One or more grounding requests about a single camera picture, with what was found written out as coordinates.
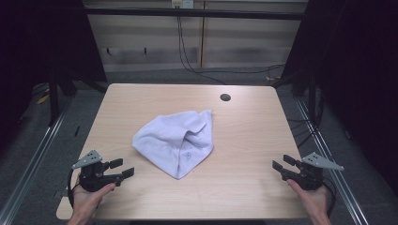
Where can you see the black metal stand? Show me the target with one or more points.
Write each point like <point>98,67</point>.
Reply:
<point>53,100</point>

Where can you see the white wall power outlet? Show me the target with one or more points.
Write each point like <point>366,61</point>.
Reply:
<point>182,3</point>

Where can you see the person's right hand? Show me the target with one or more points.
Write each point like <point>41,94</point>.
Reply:
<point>316,203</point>

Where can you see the yellow floor object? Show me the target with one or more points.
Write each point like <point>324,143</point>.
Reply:
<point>42,99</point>

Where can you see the person's left hand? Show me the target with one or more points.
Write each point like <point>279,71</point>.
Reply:
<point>84,203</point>

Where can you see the black horizontal frame bar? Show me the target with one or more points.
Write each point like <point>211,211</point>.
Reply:
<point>194,13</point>

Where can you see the aluminium floor rail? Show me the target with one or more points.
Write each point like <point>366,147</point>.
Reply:
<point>328,156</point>
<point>31,162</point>

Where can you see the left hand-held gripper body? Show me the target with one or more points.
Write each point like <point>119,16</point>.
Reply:
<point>92,176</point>

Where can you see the small black floor piece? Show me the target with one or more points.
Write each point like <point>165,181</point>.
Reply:
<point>77,131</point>

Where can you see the black curtain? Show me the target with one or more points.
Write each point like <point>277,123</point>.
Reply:
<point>359,78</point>
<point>37,40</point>

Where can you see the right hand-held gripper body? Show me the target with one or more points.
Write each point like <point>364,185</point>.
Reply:
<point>311,178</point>

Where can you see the white printed towel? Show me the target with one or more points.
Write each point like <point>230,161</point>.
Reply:
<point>169,140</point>

